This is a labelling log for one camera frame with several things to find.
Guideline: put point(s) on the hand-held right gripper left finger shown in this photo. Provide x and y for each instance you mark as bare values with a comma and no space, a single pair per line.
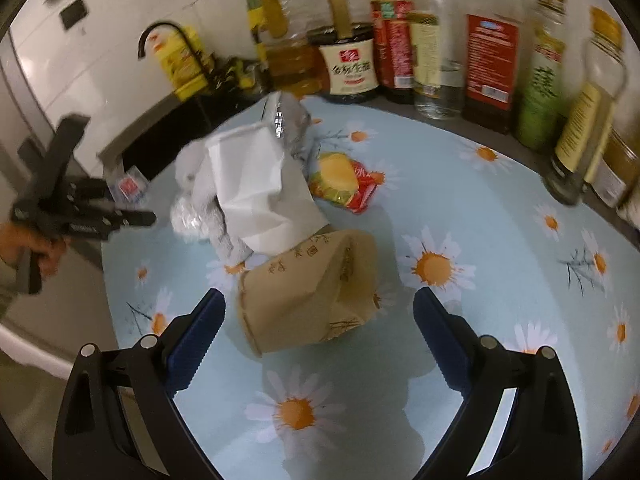
197,345

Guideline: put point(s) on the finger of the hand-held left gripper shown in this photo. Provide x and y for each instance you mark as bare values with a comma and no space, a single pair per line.
135,218
92,189

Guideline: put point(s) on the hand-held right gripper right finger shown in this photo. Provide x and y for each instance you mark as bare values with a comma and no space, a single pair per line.
445,345

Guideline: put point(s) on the brown paper cup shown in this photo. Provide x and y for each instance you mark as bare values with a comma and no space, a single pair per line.
300,300

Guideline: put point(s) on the white tissue paper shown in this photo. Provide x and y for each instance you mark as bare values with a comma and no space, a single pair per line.
255,190

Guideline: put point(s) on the silver foil wrapper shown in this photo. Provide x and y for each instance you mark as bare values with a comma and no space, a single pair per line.
292,120

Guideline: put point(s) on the red yellow snack wrapper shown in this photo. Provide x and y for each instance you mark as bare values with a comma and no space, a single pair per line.
340,175

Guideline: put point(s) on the person's left hand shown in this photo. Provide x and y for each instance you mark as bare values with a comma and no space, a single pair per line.
45,255

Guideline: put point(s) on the small white red packet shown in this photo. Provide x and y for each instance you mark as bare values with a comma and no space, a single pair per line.
131,189

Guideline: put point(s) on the kitchen sink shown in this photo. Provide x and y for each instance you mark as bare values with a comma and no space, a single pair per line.
150,135

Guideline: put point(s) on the daisy print blue tablecloth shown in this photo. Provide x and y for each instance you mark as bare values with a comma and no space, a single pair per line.
500,240

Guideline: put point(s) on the yellow dish soap bottle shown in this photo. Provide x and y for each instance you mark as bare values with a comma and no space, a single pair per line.
172,67

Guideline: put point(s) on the black faucet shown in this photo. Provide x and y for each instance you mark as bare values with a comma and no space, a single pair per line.
198,57

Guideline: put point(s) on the yellow cooking oil bottle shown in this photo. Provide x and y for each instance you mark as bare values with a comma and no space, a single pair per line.
290,60

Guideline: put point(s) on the glass jar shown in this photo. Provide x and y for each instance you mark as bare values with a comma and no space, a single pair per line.
617,170

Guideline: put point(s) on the clear glass bottle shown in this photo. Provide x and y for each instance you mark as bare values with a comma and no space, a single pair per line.
440,97

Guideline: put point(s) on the yellow label glass bottle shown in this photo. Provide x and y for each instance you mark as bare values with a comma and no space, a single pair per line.
580,125

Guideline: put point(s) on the green label bottle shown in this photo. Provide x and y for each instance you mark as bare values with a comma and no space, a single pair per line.
540,95

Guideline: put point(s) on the dark bottle red label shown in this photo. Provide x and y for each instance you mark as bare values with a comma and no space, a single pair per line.
492,55

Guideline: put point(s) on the tall red label bottle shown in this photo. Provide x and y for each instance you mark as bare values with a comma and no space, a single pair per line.
392,45

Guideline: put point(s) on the dark wall outlet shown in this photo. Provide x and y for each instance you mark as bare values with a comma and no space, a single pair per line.
73,14

